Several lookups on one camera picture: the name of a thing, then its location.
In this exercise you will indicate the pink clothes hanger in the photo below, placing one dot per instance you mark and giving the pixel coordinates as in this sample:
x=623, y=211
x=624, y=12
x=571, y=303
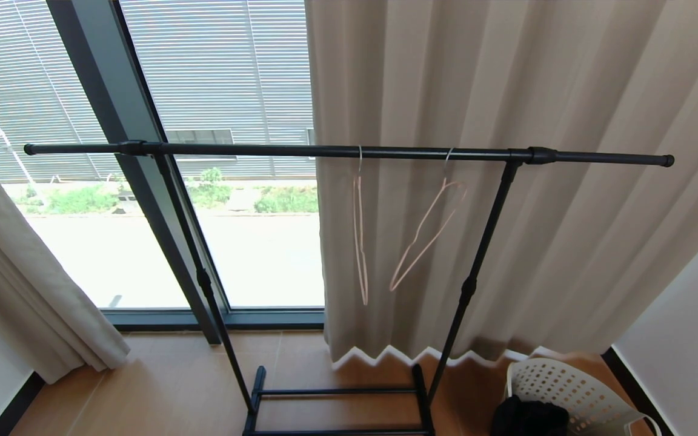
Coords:
x=393, y=284
x=365, y=293

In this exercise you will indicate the black clothes rack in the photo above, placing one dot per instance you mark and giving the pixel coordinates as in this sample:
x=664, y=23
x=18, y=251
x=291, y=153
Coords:
x=325, y=151

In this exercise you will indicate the white laundry basket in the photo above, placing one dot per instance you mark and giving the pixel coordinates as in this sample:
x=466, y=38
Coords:
x=612, y=418

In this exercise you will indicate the beige curtain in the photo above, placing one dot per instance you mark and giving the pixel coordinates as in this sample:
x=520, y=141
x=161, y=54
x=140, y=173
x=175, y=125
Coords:
x=567, y=91
x=34, y=290

